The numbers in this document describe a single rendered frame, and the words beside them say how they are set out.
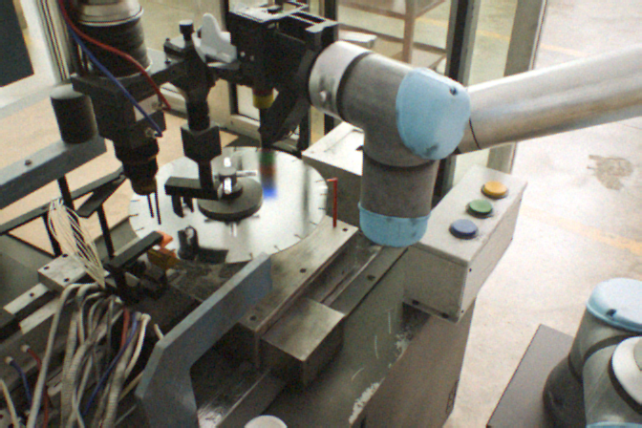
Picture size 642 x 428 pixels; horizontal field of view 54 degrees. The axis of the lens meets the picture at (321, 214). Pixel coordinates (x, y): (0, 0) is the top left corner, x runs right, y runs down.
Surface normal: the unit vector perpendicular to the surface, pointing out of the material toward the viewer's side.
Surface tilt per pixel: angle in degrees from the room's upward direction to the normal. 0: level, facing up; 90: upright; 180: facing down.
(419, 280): 90
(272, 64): 90
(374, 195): 90
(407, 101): 53
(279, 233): 0
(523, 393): 0
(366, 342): 0
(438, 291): 90
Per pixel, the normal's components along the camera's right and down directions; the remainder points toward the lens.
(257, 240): 0.00, -0.80
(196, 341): 0.83, 0.33
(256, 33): -0.69, 0.43
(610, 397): -0.96, 0.07
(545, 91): -0.46, -0.15
